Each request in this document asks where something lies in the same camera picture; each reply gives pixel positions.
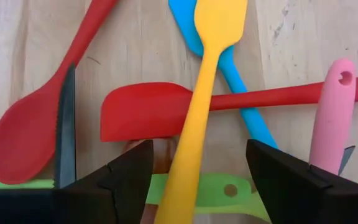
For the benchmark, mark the green silicone spatula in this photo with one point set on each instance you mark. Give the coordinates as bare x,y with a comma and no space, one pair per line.
210,189

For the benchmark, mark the red silicone spoon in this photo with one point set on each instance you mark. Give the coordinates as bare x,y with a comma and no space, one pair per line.
23,140

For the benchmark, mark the brown wooden spoon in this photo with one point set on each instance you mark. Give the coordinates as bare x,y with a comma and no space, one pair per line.
165,155

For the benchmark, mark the blue silicone spatula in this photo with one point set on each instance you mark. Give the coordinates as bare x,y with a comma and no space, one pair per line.
250,118

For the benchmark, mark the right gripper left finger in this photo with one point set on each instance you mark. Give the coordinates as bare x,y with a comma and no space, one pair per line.
120,193

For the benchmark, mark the black serrated knife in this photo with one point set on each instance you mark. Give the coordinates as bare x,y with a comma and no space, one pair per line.
65,140

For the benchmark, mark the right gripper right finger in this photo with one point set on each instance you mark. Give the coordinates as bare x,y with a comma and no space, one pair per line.
306,199

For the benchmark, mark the red silicone spatula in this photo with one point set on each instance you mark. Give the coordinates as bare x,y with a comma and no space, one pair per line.
141,112

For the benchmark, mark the green silicone spoon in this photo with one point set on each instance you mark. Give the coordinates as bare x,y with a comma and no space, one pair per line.
228,212

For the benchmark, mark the yellow silicone spatula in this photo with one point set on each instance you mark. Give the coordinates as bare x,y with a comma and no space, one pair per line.
197,124

